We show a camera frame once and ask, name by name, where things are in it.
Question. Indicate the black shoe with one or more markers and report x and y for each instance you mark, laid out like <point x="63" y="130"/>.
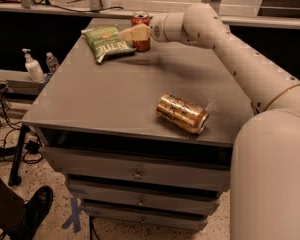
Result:
<point x="36" y="209"/>

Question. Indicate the green jalapeno chip bag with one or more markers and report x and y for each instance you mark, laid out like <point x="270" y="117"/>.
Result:
<point x="104" y="42"/>

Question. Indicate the black stand leg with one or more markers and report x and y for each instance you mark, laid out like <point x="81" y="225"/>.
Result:
<point x="14" y="178"/>

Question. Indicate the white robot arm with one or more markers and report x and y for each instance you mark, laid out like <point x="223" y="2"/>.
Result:
<point x="265" y="167"/>

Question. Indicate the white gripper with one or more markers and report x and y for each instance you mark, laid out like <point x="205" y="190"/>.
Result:
<point x="156" y="27"/>

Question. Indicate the blue tape cross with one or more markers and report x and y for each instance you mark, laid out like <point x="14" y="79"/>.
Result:
<point x="74" y="218"/>

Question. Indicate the brown trouser leg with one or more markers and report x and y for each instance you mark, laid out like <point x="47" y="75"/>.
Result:
<point x="12" y="208"/>

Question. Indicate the red coke can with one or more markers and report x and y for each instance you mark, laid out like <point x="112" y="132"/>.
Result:
<point x="141" y="17"/>

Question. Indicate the white pump dispenser bottle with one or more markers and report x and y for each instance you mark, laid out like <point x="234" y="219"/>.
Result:
<point x="33" y="67"/>

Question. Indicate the gold drink can lying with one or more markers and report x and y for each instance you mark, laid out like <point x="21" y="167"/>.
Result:
<point x="186" y="115"/>

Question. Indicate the grey drawer cabinet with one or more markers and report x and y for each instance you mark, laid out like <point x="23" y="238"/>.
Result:
<point x="99" y="127"/>

